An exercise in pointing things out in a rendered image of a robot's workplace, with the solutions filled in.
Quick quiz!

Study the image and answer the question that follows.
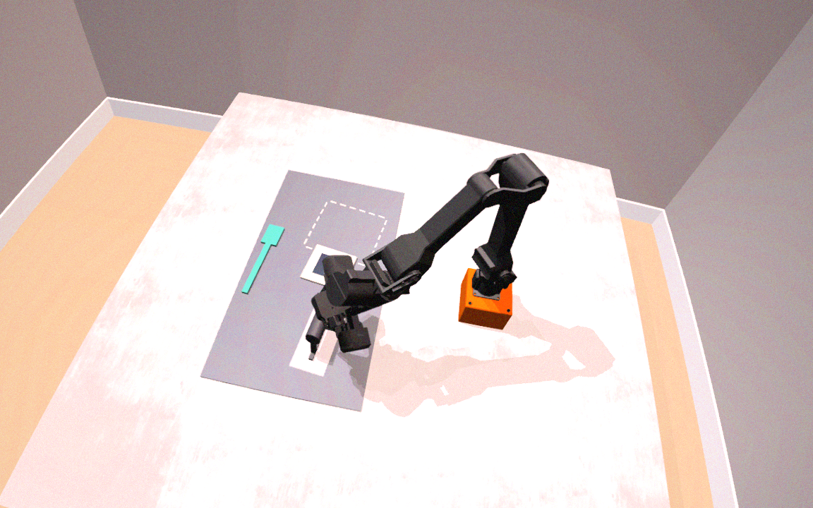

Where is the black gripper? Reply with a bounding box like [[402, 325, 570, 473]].
[[321, 255, 374, 353]]

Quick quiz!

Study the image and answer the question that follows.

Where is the cream square tile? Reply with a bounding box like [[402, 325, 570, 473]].
[[301, 244, 357, 286]]

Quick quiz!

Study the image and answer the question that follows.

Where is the teal flat trowel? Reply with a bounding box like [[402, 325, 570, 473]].
[[242, 224, 284, 294]]

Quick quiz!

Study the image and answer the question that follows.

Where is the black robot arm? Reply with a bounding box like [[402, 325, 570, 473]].
[[311, 153, 549, 329]]

